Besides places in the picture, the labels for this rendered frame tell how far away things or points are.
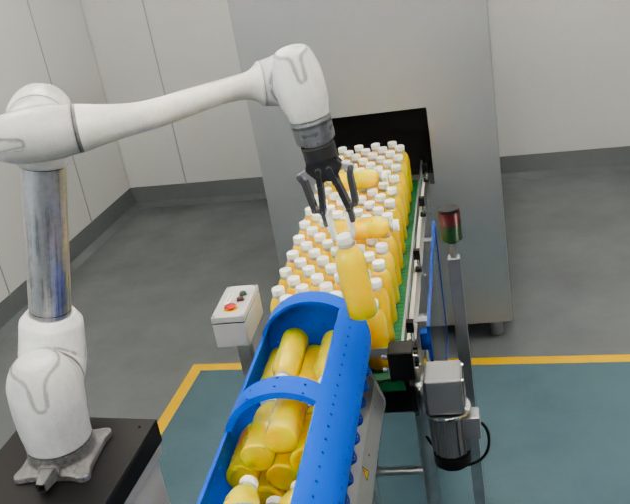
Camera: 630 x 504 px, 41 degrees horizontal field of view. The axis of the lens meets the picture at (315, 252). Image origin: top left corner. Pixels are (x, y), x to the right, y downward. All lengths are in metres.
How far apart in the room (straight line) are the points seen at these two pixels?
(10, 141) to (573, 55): 4.83
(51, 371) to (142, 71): 4.96
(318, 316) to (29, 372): 0.74
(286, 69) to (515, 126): 4.58
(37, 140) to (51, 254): 0.36
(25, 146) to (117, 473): 0.76
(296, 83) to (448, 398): 1.10
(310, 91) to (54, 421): 0.91
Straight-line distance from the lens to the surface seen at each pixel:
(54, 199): 2.00
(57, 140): 1.77
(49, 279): 2.07
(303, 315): 2.24
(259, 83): 1.93
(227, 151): 6.70
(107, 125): 1.78
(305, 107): 1.79
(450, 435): 2.57
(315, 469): 1.67
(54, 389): 1.96
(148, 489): 2.19
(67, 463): 2.05
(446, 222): 2.52
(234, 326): 2.48
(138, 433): 2.13
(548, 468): 3.49
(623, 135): 6.33
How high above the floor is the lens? 2.21
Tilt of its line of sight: 24 degrees down
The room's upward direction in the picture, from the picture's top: 10 degrees counter-clockwise
